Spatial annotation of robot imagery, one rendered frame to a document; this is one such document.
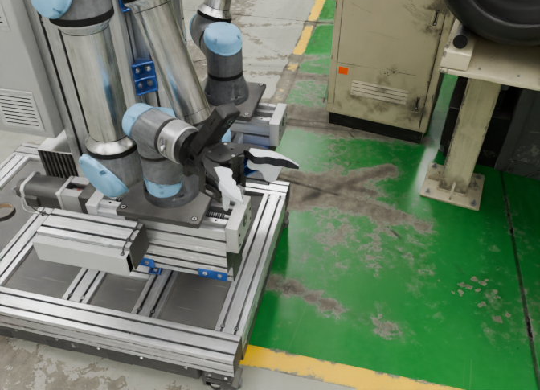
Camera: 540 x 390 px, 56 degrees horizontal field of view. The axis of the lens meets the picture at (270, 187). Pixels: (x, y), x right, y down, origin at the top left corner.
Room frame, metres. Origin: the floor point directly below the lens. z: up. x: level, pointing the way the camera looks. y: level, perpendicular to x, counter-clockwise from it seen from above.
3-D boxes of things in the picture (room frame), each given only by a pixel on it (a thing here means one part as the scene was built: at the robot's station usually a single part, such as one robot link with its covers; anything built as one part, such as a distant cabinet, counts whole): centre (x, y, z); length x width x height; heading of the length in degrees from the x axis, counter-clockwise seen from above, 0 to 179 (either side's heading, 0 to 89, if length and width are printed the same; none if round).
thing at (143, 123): (0.82, 0.23, 1.04); 0.11 x 0.08 x 0.09; 51
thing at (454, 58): (1.68, -0.67, 0.84); 0.36 x 0.09 x 0.06; 156
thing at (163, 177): (0.84, 0.22, 0.94); 0.11 x 0.08 x 0.11; 141
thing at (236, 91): (1.50, 0.15, 0.77); 0.15 x 0.15 x 0.10
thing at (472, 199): (1.87, -0.89, 0.02); 0.27 x 0.27 x 0.04; 66
